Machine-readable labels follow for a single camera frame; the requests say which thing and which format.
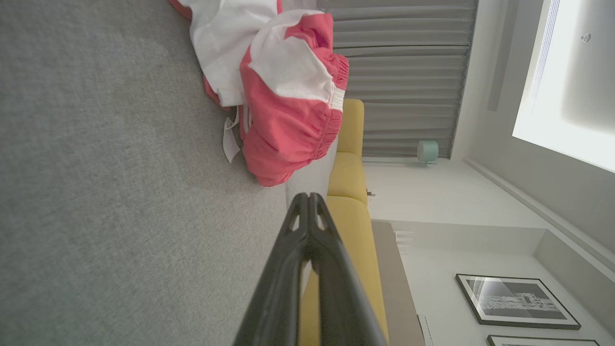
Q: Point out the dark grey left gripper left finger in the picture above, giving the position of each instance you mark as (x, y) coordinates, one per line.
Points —
(278, 288)

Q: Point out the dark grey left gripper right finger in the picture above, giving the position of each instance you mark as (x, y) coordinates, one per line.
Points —
(341, 298)

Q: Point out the red shorts white waistband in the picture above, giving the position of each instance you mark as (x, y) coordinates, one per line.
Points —
(283, 134)

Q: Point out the red white striped shorts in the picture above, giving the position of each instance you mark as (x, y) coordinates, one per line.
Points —
(216, 38)

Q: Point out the taupe sofa back panel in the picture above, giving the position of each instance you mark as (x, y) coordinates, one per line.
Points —
(399, 288)

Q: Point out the yellow sofa backrest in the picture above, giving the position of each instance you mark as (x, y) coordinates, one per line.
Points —
(355, 230)

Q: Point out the teal lamp shade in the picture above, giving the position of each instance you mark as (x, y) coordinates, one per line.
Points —
(427, 151)

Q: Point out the black framed picture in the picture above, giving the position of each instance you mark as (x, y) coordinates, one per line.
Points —
(543, 341)
(516, 300)

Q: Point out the grey fabric sofa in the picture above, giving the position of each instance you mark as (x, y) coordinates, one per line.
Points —
(96, 192)

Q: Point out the grey pleated curtain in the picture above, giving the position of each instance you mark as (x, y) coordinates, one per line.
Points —
(408, 72)

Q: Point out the bright ceiling light panel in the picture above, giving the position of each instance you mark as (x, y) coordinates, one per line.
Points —
(571, 86)

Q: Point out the small round ceiling sensor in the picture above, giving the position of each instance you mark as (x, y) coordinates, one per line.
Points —
(586, 37)

